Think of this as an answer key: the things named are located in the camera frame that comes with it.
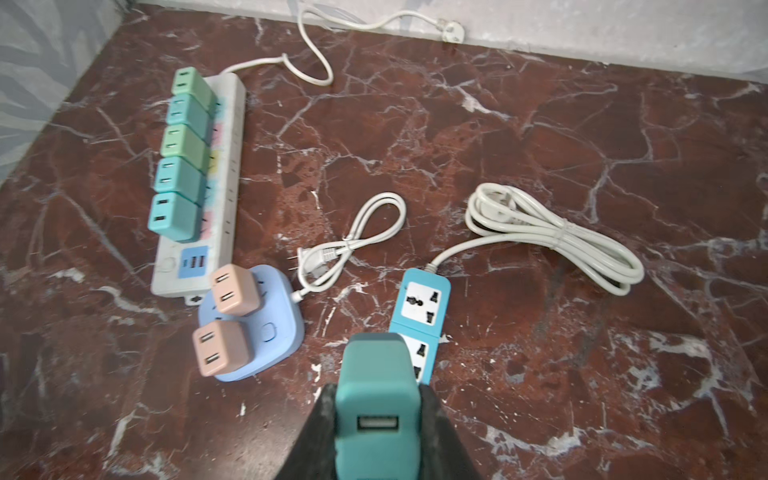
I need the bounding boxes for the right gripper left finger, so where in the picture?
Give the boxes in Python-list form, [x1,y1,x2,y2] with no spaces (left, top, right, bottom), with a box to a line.
[274,384,337,480]

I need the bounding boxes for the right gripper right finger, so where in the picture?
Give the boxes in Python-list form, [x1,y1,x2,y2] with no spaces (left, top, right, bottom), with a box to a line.
[418,384,481,480]

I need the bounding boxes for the teal usb plug cube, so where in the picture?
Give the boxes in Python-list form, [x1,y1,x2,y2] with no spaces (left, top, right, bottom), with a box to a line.
[166,94,212,145]
[335,333,421,479]

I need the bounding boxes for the square blue power strip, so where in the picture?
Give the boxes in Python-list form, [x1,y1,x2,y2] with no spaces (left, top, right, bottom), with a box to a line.
[198,265,304,382]

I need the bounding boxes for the pink plug cube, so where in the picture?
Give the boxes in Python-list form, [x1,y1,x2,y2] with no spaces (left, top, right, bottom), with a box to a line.
[210,263,263,317]
[192,320,251,377]

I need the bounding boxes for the long white pastel power strip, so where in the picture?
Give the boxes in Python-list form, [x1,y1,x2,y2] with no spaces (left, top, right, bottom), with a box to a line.
[150,73,246,305]

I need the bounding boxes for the light green usb plug cube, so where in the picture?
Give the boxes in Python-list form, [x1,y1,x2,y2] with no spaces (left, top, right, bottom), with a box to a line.
[160,124,210,174]

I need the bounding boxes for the teal power strip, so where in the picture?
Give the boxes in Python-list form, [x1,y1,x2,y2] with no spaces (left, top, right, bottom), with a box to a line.
[389,264,451,385]

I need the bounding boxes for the blue strip white cable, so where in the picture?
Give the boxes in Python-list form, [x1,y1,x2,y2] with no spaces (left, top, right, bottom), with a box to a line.
[286,191,408,304]

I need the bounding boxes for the coiled white teal-strip cable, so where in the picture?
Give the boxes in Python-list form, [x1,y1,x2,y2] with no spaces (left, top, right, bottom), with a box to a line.
[425,182,646,298]

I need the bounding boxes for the white power strip cable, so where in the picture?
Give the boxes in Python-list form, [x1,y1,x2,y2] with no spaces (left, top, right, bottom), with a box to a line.
[218,5,466,88]

